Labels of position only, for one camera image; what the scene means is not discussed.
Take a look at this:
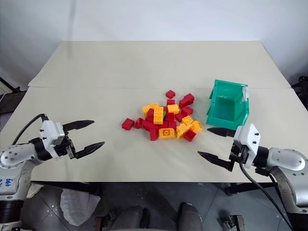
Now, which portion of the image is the black table frame bar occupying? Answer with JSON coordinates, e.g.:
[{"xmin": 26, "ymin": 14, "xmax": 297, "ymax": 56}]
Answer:
[
  {"xmin": 225, "ymin": 182, "xmax": 274, "ymax": 197},
  {"xmin": 31, "ymin": 181, "xmax": 100, "ymax": 196}
]

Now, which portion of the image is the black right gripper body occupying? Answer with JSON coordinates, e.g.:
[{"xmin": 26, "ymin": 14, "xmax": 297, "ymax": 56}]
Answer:
[{"xmin": 228, "ymin": 141, "xmax": 249, "ymax": 169}]

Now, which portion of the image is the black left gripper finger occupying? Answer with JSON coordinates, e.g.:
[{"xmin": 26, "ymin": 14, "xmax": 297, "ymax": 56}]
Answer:
[
  {"xmin": 62, "ymin": 119, "xmax": 95, "ymax": 135},
  {"xmin": 71, "ymin": 141, "xmax": 106, "ymax": 160}
]

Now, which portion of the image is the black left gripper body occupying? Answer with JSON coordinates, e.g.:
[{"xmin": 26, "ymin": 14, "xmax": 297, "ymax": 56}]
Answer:
[{"xmin": 53, "ymin": 133, "xmax": 77, "ymax": 160}]

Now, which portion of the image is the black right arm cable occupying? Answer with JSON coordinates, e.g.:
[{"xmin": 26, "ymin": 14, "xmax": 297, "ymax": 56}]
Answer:
[{"xmin": 239, "ymin": 161, "xmax": 294, "ymax": 231}]

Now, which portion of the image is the white plastic bag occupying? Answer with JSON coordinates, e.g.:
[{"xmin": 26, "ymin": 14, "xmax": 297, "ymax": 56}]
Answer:
[{"xmin": 60, "ymin": 188, "xmax": 102, "ymax": 227}]

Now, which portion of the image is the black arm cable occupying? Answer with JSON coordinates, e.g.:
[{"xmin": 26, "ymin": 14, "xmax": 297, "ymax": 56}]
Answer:
[
  {"xmin": 11, "ymin": 113, "xmax": 49, "ymax": 146},
  {"xmin": 239, "ymin": 161, "xmax": 294, "ymax": 231}
]

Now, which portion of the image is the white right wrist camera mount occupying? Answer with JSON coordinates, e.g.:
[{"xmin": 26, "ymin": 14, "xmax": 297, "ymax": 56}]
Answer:
[{"xmin": 233, "ymin": 123, "xmax": 262, "ymax": 169}]

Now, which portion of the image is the pale yellow cloth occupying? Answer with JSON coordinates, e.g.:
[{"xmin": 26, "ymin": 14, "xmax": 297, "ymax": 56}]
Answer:
[{"xmin": 26, "ymin": 183, "xmax": 43, "ymax": 200}]

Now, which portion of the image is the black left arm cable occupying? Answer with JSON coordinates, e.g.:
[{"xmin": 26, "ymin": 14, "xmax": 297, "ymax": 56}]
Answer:
[{"xmin": 11, "ymin": 113, "xmax": 49, "ymax": 146}]

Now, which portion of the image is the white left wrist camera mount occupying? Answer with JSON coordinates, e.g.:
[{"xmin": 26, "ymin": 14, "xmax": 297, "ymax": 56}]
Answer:
[{"xmin": 38, "ymin": 119, "xmax": 65, "ymax": 158}]

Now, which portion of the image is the grey rounded shape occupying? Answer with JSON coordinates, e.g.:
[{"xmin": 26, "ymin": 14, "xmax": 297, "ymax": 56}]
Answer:
[
  {"xmin": 177, "ymin": 201, "xmax": 203, "ymax": 231},
  {"xmin": 113, "ymin": 205, "xmax": 150, "ymax": 231}
]

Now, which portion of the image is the upside-down yellow toy brick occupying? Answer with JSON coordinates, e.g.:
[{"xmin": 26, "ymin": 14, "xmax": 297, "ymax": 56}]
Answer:
[{"xmin": 157, "ymin": 128, "xmax": 178, "ymax": 141}]

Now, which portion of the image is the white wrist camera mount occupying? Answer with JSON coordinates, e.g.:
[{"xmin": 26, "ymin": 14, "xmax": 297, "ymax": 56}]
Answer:
[
  {"xmin": 233, "ymin": 123, "xmax": 262, "ymax": 169},
  {"xmin": 38, "ymin": 119, "xmax": 65, "ymax": 158}
]

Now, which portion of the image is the green plastic bin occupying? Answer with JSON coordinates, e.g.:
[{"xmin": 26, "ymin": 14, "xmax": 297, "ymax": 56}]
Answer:
[{"xmin": 205, "ymin": 78, "xmax": 251, "ymax": 128}]

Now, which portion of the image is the black equipment stand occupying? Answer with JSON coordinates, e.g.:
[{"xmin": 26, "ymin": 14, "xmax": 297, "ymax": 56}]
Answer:
[
  {"xmin": 0, "ymin": 76, "xmax": 27, "ymax": 114},
  {"xmin": 290, "ymin": 75, "xmax": 308, "ymax": 97}
]

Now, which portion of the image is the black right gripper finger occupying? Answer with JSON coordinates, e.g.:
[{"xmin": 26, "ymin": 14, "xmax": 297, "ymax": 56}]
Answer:
[
  {"xmin": 206, "ymin": 127, "xmax": 237, "ymax": 138},
  {"xmin": 197, "ymin": 151, "xmax": 234, "ymax": 172}
]

